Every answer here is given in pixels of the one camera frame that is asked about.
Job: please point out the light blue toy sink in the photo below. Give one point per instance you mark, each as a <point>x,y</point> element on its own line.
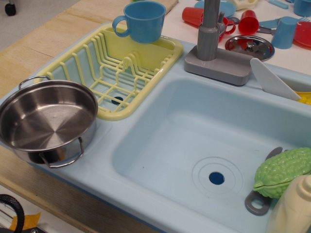
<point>184,161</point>

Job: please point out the orange tape piece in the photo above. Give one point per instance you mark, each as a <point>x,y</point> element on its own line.
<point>30,221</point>

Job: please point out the red mug with handle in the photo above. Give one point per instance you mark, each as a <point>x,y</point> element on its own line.
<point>230,28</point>

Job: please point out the grey toy faucet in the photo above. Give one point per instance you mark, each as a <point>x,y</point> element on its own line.
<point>207,60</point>

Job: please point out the blue plastic plate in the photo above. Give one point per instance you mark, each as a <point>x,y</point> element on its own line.
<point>225,6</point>

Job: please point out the steel pot lid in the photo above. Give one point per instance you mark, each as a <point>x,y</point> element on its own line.
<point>251,45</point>

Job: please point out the blue plastic cup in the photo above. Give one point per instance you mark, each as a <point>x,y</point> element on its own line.
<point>142,27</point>

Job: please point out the red plastic cup lying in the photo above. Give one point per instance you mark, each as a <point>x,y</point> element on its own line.
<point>193,16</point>

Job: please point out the red plastic cup upright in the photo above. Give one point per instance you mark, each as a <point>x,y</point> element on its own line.
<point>249,23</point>

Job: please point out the yellow corn toy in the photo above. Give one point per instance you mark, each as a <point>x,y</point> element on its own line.
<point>305,97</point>

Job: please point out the black caster wheel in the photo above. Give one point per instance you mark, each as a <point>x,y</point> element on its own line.
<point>10,8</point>

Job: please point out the blue cup top right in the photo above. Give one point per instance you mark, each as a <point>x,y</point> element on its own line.
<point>302,8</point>

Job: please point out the stainless steel pot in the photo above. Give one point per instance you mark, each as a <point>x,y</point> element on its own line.
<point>49,122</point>

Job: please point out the cream plastic bottle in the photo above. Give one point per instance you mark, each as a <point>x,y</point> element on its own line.
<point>292,213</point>

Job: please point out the cream plastic toy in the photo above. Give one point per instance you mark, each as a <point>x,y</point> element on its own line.
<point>244,4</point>

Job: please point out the wooden board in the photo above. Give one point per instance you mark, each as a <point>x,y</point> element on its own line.
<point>107,10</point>

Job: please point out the green bitter melon toy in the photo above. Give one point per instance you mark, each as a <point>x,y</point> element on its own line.
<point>275,174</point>

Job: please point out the yellow plastic dish rack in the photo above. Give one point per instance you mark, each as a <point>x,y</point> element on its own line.
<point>119,71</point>

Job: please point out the blue plastic fork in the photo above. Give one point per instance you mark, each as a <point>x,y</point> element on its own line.
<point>274,23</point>

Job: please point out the blue upside-down cup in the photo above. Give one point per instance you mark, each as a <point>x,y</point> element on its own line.
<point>284,34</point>

